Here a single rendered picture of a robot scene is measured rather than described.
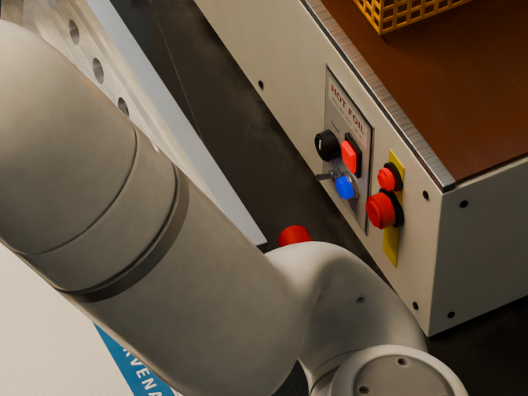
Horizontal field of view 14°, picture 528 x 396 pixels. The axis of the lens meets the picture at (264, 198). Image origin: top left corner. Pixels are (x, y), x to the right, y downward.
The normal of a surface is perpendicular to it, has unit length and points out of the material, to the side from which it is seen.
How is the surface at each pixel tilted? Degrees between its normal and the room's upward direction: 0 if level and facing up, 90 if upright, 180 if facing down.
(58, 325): 0
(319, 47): 90
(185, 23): 0
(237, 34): 90
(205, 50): 0
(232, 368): 79
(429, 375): 17
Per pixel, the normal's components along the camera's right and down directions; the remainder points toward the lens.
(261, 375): 0.47, 0.52
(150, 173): 0.82, -0.26
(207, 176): 0.14, -0.69
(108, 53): -0.88, 0.25
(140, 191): 0.73, 0.01
